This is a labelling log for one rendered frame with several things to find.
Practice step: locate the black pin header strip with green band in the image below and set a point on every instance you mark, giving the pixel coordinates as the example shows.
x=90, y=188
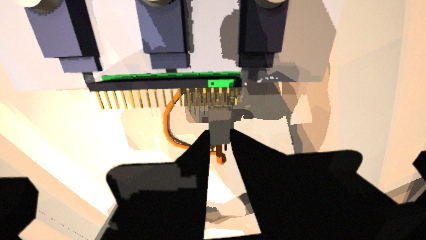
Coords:
x=180, y=80

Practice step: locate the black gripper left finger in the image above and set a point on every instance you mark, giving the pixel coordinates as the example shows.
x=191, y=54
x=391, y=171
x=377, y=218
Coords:
x=188, y=176

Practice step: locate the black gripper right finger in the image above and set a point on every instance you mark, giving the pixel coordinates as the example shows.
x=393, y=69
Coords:
x=270, y=176

